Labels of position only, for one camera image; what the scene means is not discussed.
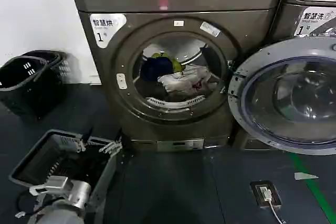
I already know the white lint filter grille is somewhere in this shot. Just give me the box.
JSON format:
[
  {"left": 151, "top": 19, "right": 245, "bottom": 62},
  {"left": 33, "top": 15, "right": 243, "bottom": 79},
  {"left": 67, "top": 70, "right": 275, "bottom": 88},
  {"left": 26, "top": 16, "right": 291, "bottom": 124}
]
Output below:
[{"left": 146, "top": 94, "right": 207, "bottom": 108}]

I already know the white plug with cable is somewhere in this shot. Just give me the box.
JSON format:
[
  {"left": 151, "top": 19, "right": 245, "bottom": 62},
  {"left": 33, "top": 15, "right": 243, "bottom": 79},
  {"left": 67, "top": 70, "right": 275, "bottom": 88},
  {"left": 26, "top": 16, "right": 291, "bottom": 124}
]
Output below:
[{"left": 259, "top": 186, "right": 286, "bottom": 224}]

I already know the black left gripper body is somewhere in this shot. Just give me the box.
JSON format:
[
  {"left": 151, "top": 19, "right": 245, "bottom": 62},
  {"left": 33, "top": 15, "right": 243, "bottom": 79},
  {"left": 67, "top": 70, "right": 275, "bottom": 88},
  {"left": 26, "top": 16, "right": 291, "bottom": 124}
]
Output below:
[{"left": 58, "top": 148, "right": 112, "bottom": 188}]

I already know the white garment with red print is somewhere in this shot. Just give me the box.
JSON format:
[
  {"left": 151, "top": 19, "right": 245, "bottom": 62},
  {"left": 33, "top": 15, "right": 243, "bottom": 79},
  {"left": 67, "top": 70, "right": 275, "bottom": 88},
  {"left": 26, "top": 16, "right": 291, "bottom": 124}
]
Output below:
[{"left": 156, "top": 65, "right": 211, "bottom": 94}]

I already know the black plastic laundry basket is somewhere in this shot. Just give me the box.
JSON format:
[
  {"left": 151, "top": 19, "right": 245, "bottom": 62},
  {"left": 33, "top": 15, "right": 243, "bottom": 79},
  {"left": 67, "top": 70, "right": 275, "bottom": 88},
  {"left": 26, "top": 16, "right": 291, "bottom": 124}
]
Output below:
[
  {"left": 20, "top": 50, "right": 73, "bottom": 84},
  {"left": 0, "top": 56, "right": 65, "bottom": 121}
]

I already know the green floor tape strip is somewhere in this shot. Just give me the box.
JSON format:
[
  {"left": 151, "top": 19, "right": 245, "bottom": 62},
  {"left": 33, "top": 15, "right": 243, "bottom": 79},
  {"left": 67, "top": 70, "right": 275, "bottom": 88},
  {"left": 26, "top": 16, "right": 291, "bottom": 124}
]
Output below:
[{"left": 288, "top": 153, "right": 336, "bottom": 224}]

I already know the grey plastic laundry basket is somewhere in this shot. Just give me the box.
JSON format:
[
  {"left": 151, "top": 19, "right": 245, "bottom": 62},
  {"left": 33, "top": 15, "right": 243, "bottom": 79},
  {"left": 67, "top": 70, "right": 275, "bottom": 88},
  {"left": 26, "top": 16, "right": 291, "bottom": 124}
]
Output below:
[{"left": 8, "top": 129, "right": 122, "bottom": 216}]

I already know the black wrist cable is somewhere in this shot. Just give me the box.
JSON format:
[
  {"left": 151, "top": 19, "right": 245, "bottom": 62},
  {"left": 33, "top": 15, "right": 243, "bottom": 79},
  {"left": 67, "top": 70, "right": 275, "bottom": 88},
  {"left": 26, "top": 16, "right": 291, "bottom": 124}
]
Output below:
[{"left": 16, "top": 189, "right": 36, "bottom": 210}]

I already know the round glass dryer door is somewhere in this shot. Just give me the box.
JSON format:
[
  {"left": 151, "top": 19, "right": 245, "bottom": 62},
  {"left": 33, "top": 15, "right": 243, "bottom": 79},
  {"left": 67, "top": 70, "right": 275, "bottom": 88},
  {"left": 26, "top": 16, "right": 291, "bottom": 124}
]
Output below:
[{"left": 227, "top": 36, "right": 336, "bottom": 154}]

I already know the grey dryer with number sticker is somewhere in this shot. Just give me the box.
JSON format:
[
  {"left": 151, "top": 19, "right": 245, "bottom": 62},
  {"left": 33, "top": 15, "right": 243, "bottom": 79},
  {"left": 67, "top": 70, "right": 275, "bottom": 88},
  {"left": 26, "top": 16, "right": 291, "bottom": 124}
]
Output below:
[{"left": 78, "top": 8, "right": 279, "bottom": 154}]

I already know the grey washer with number sticker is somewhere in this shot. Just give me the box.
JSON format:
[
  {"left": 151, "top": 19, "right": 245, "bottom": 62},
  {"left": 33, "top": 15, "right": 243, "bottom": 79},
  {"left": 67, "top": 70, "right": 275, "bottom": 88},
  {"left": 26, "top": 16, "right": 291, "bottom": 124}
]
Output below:
[{"left": 240, "top": 0, "right": 336, "bottom": 152}]

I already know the blue garment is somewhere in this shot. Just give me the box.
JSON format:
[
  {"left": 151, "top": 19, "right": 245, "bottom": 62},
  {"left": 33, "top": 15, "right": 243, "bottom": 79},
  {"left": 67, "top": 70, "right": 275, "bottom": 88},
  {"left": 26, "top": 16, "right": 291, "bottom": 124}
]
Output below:
[{"left": 140, "top": 56, "right": 174, "bottom": 82}]

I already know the black floor socket box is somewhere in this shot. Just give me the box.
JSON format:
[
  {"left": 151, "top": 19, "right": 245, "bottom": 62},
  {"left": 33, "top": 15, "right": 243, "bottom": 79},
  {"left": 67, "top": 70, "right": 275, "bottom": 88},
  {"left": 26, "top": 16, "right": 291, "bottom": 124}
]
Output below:
[{"left": 250, "top": 180, "right": 284, "bottom": 207}]

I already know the yellow-green garment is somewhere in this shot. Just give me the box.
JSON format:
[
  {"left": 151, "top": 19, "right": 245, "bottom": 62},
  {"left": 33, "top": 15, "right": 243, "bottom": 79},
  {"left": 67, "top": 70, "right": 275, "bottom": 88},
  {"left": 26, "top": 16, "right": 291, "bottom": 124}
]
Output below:
[{"left": 151, "top": 52, "right": 185, "bottom": 73}]

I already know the white paper scrap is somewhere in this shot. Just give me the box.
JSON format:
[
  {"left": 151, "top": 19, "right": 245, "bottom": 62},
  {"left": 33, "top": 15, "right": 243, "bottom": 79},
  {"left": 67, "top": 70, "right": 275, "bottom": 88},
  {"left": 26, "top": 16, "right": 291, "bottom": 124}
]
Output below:
[{"left": 293, "top": 172, "right": 319, "bottom": 180}]

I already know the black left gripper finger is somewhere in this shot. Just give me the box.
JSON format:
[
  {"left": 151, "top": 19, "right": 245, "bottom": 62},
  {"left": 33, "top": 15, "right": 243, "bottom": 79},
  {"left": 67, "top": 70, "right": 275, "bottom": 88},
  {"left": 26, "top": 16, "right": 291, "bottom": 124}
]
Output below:
[
  {"left": 98, "top": 135, "right": 123, "bottom": 154},
  {"left": 76, "top": 127, "right": 94, "bottom": 153}
]

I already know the dark grey garment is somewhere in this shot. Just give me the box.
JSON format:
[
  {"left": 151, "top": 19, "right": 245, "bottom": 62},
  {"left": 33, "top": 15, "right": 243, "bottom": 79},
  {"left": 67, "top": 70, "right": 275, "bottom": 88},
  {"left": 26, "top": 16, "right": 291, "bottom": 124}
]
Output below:
[{"left": 199, "top": 46, "right": 224, "bottom": 88}]

